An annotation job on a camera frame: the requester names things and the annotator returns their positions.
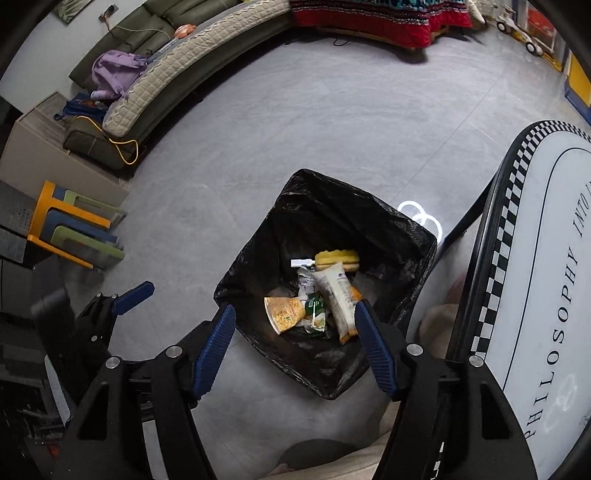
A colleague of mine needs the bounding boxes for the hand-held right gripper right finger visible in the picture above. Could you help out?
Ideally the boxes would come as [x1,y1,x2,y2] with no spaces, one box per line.
[353,299,539,480]

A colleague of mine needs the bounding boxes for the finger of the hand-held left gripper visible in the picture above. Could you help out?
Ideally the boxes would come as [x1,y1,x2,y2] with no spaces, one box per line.
[74,281,155,346]

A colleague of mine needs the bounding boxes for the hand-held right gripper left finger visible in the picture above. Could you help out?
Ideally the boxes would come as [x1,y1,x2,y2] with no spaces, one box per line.
[62,304,237,480]

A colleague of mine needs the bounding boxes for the white green snack packet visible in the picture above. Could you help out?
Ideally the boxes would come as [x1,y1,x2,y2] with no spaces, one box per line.
[311,261,363,345]

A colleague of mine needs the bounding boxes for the yellow cone wrapper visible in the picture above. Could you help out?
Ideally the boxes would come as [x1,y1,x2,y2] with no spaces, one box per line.
[263,296,307,336]

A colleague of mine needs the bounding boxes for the clear plastic cup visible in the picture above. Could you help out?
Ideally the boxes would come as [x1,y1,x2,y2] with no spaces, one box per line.
[296,267,319,299]

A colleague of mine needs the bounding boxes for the yellow sponge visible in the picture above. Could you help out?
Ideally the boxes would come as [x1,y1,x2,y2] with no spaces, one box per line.
[315,249,361,273]

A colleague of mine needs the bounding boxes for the black trash bag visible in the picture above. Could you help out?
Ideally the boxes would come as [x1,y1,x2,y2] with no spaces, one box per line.
[213,168,438,401]

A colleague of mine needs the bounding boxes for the green stool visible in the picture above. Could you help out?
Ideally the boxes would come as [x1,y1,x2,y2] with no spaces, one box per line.
[51,228,126,262]
[62,190,128,219]

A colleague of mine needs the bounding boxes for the blue stool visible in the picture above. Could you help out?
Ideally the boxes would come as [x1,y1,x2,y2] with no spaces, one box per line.
[44,210,119,246]

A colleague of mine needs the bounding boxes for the stacked colourful plastic stools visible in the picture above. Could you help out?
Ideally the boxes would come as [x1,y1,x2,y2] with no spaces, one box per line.
[27,181,114,271]

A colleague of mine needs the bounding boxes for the beige side cabinet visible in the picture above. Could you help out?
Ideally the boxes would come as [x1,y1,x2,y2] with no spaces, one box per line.
[0,91,130,209]

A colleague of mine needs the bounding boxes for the blue bag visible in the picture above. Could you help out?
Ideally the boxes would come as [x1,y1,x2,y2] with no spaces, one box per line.
[54,92,110,122]

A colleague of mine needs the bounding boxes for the purple backpack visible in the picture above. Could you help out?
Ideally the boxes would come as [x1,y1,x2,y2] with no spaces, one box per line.
[90,50,149,100]

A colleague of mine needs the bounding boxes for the beige quilted sofa cover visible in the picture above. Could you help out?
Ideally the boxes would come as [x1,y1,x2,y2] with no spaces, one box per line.
[102,0,293,138]

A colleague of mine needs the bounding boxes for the olive green sofa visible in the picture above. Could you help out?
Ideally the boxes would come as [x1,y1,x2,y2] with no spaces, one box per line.
[62,0,296,168]

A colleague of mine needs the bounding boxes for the red patterned blanket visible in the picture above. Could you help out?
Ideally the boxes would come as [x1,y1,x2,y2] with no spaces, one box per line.
[289,0,473,49]

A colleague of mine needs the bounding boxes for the white ride-on toy car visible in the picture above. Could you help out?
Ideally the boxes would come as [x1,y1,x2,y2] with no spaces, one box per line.
[496,4,546,57]

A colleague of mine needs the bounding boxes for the yellow cable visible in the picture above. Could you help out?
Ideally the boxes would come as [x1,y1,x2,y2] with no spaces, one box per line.
[76,115,140,166]

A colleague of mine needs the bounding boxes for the wall picture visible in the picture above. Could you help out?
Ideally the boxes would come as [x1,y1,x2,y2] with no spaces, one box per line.
[55,0,89,17]

